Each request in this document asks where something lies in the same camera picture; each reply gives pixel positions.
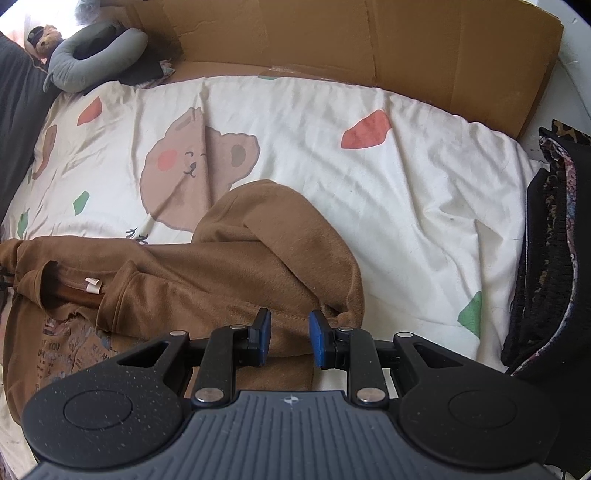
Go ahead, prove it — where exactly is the floral patterned garment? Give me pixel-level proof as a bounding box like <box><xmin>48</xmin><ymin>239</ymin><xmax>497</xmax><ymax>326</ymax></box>
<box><xmin>508</xmin><ymin>138</ymin><xmax>580</xmax><ymax>377</ymax></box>

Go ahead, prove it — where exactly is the dark grey pillow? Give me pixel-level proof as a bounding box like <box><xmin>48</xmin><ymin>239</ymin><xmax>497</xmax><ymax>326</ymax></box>
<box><xmin>0</xmin><ymin>32</ymin><xmax>63</xmax><ymax>217</ymax></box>

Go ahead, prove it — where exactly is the brown teddy bear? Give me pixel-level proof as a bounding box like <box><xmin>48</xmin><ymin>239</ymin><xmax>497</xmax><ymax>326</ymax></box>
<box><xmin>25</xmin><ymin>25</ymin><xmax>65</xmax><ymax>58</ymax></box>

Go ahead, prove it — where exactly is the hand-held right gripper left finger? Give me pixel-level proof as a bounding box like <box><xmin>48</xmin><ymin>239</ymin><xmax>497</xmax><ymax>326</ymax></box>
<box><xmin>117</xmin><ymin>308</ymin><xmax>272</xmax><ymax>407</ymax></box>

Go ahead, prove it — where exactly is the grey neck pillow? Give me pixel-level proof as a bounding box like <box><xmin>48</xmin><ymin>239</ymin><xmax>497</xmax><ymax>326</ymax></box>
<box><xmin>44</xmin><ymin>22</ymin><xmax>149</xmax><ymax>93</ymax></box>

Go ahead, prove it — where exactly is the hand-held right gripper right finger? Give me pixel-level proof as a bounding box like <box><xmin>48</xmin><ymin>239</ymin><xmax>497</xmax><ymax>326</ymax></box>
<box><xmin>308</xmin><ymin>310</ymin><xmax>465</xmax><ymax>408</ymax></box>

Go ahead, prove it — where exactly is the brown t-shirt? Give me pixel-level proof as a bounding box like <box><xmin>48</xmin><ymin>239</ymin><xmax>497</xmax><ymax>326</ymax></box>
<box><xmin>0</xmin><ymin>179</ymin><xmax>366</xmax><ymax>416</ymax></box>

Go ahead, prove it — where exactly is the cream bear print bed sheet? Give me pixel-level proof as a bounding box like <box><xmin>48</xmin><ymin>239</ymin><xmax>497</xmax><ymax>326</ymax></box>
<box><xmin>0</xmin><ymin>74</ymin><xmax>543</xmax><ymax>462</ymax></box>

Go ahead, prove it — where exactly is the flattened cardboard sheet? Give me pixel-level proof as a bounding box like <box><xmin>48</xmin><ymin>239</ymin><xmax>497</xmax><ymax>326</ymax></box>
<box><xmin>115</xmin><ymin>0</ymin><xmax>565</xmax><ymax>139</ymax></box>

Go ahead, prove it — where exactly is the black leopard print bag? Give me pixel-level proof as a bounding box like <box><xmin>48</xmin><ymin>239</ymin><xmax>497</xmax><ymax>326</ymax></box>
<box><xmin>501</xmin><ymin>117</ymin><xmax>591</xmax><ymax>374</ymax></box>

